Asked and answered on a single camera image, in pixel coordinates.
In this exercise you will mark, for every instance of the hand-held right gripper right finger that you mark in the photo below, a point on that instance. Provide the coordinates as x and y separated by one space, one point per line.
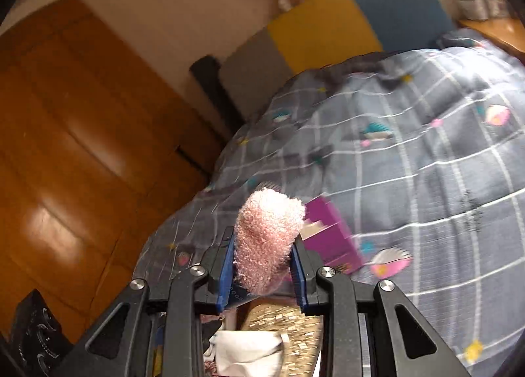
297 278

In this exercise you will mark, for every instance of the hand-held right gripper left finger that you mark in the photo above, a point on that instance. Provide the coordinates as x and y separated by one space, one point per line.
225 274

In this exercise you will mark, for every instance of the pink fluffy towel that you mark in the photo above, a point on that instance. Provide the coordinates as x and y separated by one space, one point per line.
266 237

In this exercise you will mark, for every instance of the ornate gold tissue box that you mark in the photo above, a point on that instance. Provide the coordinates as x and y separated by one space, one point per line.
266 315

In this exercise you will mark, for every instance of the purple cardboard box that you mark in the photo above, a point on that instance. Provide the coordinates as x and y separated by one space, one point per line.
328 233

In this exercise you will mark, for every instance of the white tissue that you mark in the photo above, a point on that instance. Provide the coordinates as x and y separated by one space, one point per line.
246 350

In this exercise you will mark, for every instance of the grey checked bed blanket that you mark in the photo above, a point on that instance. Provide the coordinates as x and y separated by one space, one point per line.
410 196

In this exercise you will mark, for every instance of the black upright panel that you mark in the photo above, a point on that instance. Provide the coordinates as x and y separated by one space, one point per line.
213 86

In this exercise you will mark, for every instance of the grey yellow blue headboard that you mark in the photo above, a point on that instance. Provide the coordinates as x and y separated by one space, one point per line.
328 24

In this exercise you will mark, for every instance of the wooden desk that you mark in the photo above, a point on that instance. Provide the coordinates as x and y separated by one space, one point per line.
500 32

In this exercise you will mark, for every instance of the small white boxes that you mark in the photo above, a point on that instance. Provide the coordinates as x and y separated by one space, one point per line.
496 4

